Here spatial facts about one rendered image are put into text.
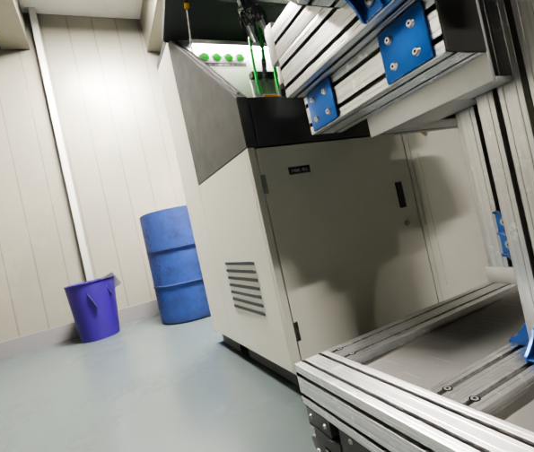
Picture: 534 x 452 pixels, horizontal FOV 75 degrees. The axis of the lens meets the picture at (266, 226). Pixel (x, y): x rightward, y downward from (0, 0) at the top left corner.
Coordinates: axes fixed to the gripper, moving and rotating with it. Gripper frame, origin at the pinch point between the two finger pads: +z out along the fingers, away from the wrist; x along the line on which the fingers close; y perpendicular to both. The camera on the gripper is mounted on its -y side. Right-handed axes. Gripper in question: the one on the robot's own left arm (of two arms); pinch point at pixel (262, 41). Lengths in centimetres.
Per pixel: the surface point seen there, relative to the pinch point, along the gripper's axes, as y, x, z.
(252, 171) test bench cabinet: 49, -21, 17
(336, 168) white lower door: 41, 4, 36
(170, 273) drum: -34, -121, 114
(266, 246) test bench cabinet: 63, -27, 35
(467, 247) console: 52, 41, 96
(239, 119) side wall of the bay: 36.8, -18.0, 5.8
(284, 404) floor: 98, -42, 65
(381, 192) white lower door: 44, 16, 54
